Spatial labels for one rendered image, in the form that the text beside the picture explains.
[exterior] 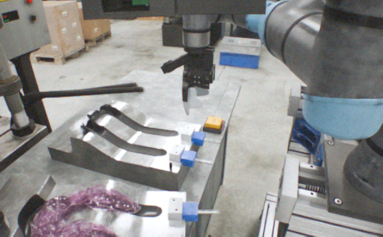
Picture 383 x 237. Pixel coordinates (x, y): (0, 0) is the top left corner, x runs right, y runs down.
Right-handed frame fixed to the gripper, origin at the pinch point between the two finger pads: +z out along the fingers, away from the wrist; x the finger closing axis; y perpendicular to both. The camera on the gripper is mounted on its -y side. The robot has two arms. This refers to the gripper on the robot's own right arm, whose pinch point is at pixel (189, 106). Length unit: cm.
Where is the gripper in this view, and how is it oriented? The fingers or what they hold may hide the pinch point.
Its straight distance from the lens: 82.3
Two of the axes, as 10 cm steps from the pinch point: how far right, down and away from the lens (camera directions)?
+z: 0.0, 8.6, 5.0
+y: 9.5, 1.5, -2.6
